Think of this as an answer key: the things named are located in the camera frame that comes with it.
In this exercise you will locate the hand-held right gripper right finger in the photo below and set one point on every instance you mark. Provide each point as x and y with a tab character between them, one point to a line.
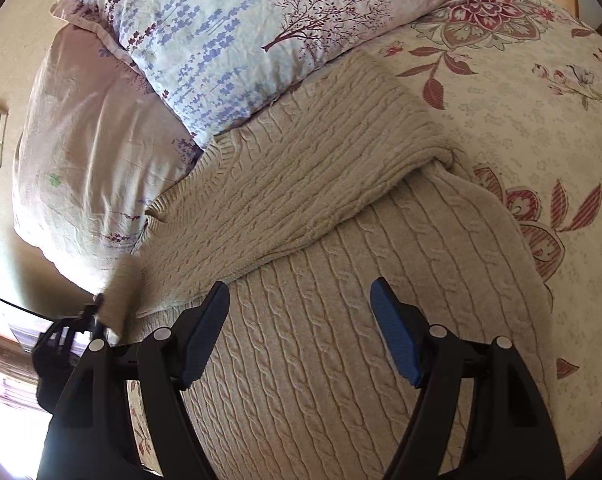
393	330

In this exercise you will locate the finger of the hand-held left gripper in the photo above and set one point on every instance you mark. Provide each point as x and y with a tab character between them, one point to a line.
73	327

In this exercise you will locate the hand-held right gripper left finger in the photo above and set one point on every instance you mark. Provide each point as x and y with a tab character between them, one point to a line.
201	340

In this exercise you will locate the pink pillow with green flower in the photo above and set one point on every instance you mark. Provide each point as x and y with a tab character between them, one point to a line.
91	160

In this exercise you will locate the floral bed sheet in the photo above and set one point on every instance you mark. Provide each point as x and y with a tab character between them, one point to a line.
506	125

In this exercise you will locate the tree and lavender print pillow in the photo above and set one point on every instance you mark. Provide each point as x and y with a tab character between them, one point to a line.
221	25

